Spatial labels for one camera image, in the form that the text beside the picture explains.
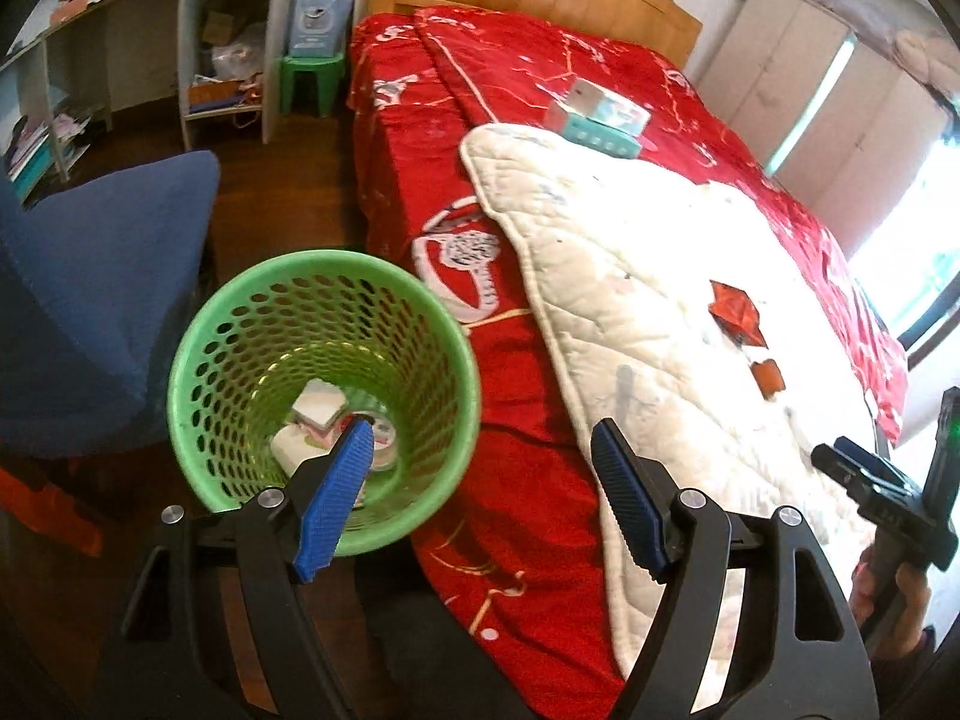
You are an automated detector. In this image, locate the green plastic stool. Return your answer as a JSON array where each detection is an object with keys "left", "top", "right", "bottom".
[{"left": 280, "top": 52, "right": 347, "bottom": 119}]

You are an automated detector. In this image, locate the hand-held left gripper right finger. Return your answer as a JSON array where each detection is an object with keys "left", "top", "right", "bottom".
[{"left": 590, "top": 417, "right": 878, "bottom": 720}]

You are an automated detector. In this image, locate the person's right hand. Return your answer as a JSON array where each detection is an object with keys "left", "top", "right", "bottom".
[{"left": 850, "top": 544, "right": 935, "bottom": 661}]

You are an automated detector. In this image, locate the red wrapper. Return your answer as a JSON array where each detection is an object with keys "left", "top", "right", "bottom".
[{"left": 711, "top": 280, "right": 770, "bottom": 348}]

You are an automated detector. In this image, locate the clear plastic bag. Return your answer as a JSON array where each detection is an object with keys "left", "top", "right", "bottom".
[{"left": 212, "top": 41, "right": 265, "bottom": 83}]

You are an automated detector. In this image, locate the small white box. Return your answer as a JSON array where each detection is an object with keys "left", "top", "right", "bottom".
[{"left": 291, "top": 381, "right": 347, "bottom": 428}]

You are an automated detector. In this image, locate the teal tissue pack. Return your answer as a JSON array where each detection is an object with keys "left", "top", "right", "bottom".
[{"left": 544, "top": 101, "right": 644, "bottom": 160}]

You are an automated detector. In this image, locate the blue chair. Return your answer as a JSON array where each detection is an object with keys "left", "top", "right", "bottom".
[{"left": 0, "top": 150, "right": 221, "bottom": 458}]

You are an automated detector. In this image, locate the blue paper bag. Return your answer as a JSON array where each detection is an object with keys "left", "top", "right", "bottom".
[{"left": 287, "top": 0, "right": 353, "bottom": 59}]

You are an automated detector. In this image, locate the white wardrobe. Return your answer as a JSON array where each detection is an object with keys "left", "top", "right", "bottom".
[{"left": 694, "top": 0, "right": 957, "bottom": 256}]

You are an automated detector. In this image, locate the white tissue pack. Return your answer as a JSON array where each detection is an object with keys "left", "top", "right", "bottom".
[{"left": 564, "top": 77, "right": 652, "bottom": 128}]

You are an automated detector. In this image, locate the row of books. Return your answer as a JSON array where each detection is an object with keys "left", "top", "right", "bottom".
[{"left": 4, "top": 112, "right": 95, "bottom": 203}]

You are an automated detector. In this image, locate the red printed bedspread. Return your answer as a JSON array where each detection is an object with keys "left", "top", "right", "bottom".
[{"left": 346, "top": 6, "right": 908, "bottom": 713}]

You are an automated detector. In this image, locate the white quilted blanket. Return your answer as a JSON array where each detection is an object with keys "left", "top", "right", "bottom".
[{"left": 459, "top": 124, "right": 893, "bottom": 680}]

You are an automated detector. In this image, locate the white cup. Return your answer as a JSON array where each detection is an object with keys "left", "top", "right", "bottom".
[{"left": 270, "top": 426, "right": 331, "bottom": 477}]

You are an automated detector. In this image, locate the green plastic mesh basket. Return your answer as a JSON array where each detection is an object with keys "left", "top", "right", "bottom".
[{"left": 166, "top": 249, "right": 482, "bottom": 557}]

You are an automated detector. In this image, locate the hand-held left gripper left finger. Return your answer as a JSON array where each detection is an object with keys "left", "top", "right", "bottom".
[{"left": 90, "top": 418, "right": 376, "bottom": 720}]

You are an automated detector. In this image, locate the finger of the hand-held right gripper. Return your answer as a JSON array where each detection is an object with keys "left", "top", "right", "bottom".
[
  {"left": 834, "top": 435, "right": 912, "bottom": 488},
  {"left": 812, "top": 444, "right": 875, "bottom": 494}
]

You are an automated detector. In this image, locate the orange red cloth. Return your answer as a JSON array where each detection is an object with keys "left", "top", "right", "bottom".
[{"left": 0, "top": 465, "right": 102, "bottom": 557}]

